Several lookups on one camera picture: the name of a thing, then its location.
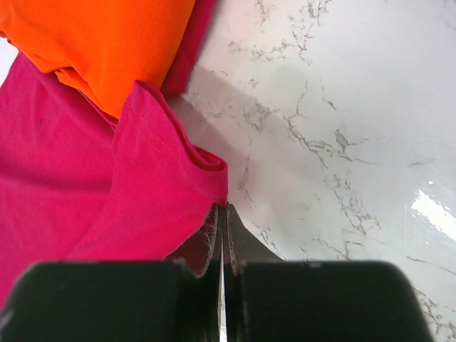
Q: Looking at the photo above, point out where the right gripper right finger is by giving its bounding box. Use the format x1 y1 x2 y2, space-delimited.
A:
222 205 432 341

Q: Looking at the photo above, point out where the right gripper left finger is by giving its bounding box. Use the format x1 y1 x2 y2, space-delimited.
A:
1 205 223 341

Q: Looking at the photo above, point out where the magenta t shirt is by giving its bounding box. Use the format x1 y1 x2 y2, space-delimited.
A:
160 0 217 95
1 55 228 299

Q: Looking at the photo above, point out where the folded magenta t shirt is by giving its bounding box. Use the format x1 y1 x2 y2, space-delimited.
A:
160 0 217 95

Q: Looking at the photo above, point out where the orange folded t shirt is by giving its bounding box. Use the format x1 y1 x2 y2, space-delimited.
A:
1 1 195 118

